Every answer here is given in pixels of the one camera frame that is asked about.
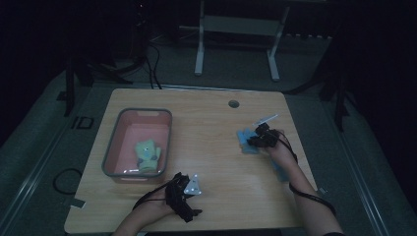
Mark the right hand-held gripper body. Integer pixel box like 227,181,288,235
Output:
252,113,283,148

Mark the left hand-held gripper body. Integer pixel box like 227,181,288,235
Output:
164,172,204,224

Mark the blue and grey knitted glove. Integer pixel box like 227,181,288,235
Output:
236,127,264,155

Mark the pink bin with grey rim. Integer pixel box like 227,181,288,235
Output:
101,107,174,179

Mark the person's left hand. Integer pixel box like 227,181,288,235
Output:
143,188,176,218

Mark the black tripod stand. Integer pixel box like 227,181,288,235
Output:
284,29,357,133

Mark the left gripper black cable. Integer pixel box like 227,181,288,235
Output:
132,180,174,211

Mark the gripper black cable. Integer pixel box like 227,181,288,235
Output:
132,180,174,211
277,131,337,217

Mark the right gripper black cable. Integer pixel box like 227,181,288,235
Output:
277,131,337,217

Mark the white metal table frame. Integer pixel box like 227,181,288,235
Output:
194,0,291,83

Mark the looped black floor cable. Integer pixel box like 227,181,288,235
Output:
52,167,84,197

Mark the black stand with cables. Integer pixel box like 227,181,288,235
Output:
57,0,164,118

